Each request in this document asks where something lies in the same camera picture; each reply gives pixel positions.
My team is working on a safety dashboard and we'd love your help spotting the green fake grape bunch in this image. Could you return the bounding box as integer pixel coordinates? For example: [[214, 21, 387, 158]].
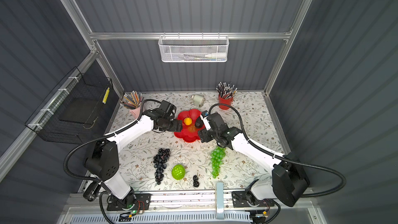
[[210, 146, 226, 178]]

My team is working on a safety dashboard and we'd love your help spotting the yellow fake pear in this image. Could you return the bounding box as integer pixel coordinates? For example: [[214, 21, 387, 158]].
[[183, 117, 193, 126]]

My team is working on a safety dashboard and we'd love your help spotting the dark fake avocado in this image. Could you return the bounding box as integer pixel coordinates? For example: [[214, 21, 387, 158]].
[[195, 115, 204, 129]]

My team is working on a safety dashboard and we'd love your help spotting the dark purple fake grape bunch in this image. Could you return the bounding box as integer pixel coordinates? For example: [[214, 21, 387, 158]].
[[153, 148, 171, 185]]

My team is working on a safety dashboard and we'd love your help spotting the green fake custard apple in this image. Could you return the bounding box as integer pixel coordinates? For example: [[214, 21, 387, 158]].
[[172, 164, 186, 180]]

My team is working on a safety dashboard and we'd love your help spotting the small dark grape cluster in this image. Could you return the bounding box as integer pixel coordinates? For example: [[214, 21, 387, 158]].
[[193, 175, 200, 188]]

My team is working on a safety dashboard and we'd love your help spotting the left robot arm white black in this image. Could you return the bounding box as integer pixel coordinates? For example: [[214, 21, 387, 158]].
[[84, 99, 182, 209]]

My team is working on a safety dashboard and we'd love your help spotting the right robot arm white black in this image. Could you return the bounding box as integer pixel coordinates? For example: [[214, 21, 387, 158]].
[[198, 111, 310, 207]]

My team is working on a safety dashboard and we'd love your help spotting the red flower-shaped fruit bowl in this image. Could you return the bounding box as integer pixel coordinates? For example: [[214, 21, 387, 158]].
[[174, 109, 205, 143]]

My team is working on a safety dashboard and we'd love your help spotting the pink pencil cup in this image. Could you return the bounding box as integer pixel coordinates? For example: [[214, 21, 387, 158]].
[[129, 104, 142, 119]]

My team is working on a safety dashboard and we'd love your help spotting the red pen cup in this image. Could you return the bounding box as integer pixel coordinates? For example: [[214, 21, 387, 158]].
[[218, 96, 233, 111]]

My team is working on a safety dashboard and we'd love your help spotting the coloured pencils bundle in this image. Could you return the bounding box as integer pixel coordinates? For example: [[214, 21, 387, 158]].
[[120, 91, 144, 110]]

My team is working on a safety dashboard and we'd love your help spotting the white pencil sharpener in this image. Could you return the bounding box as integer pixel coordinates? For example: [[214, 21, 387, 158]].
[[191, 94, 205, 107]]

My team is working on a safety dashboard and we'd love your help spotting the pens bundle in red cup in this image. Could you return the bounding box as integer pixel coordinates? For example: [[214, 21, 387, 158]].
[[216, 82, 237, 100]]

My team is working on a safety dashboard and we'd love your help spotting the yellow tag on basket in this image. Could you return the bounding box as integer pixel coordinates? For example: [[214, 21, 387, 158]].
[[102, 87, 110, 104]]

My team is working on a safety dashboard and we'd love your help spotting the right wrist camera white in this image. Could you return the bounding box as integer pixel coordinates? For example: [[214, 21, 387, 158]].
[[200, 111, 211, 131]]

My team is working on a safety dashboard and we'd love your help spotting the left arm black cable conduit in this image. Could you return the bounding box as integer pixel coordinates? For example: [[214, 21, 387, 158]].
[[63, 99, 162, 183]]

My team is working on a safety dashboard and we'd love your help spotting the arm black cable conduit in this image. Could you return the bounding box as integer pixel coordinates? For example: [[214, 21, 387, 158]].
[[63, 99, 162, 183], [207, 103, 347, 199]]

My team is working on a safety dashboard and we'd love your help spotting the white wire mesh basket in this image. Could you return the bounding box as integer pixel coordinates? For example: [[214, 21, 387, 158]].
[[158, 36, 230, 63]]

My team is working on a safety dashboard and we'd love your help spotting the light blue rail bracket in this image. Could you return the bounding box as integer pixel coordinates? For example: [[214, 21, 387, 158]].
[[215, 181, 224, 220]]

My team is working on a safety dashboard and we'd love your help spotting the black wire wall basket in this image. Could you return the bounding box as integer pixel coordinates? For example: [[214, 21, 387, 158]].
[[25, 69, 117, 144]]

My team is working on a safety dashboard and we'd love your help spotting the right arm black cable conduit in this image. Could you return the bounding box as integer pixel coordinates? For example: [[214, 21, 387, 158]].
[[207, 103, 347, 199]]

